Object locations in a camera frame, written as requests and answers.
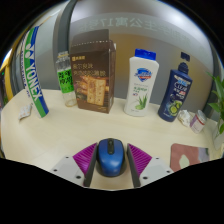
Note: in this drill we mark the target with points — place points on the dark blue pump bottle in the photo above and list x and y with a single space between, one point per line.
175 93

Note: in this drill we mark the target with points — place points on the small white jar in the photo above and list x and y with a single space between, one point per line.
198 121

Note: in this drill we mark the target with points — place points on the crumpled white tissue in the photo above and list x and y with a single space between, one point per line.
184 118

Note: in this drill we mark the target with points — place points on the small white wrapped packet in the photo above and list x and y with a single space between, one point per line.
25 111

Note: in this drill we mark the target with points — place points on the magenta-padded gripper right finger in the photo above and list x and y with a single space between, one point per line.
153 166

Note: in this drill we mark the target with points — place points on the green potted plant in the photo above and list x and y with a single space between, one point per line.
218 103

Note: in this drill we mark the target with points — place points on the clear bottle with green label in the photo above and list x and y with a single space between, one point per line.
66 83

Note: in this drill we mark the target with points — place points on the multicoloured pastel mouse pad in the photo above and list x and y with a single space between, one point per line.
186 155

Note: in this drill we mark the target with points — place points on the white bottle with blue cap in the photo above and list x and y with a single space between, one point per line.
141 83

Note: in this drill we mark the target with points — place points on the white green blue shuttlecock tube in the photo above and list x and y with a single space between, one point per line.
34 76

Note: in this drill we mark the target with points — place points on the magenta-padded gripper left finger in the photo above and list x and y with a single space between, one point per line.
68 166

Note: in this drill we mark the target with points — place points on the blue and black computer mouse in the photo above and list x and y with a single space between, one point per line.
110 158

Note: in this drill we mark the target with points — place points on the brown cracker box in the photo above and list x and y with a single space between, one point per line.
91 76

